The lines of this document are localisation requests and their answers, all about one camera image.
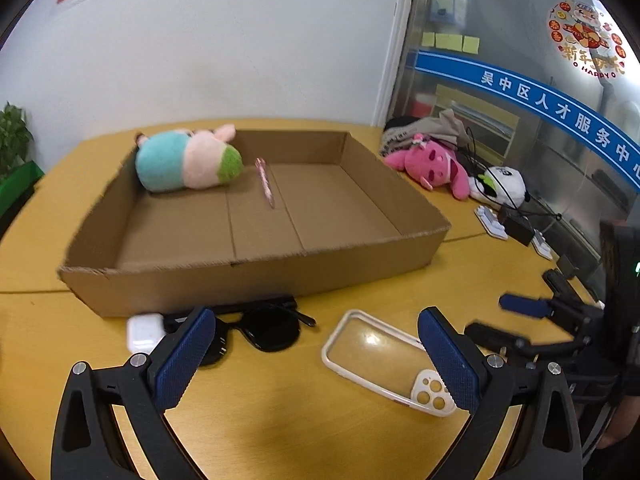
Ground white clear phone case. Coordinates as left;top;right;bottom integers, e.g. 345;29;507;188
321;310;457;418

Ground black sunglasses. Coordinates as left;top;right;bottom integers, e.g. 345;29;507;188
164;294;317;369

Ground pink transparent pen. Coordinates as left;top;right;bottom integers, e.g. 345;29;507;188
255;157;276;209

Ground pig plush toy green snout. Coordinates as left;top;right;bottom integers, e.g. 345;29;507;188
134;124;244;193

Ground black power adapter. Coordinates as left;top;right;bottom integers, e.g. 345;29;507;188
497;207;534;246

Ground white earbuds case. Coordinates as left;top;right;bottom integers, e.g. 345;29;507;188
126;313;166;354

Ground white panda plush toy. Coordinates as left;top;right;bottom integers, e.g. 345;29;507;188
469;166;527;209

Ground pink plush toy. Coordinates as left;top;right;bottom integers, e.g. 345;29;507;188
383;133;471;200

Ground brown cardboard box tray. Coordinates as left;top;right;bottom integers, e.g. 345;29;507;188
58;130;450;318

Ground grey printed cloth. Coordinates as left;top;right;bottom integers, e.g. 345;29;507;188
378;108;470;156

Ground green potted plant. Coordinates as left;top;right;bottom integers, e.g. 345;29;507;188
0;102;32;180

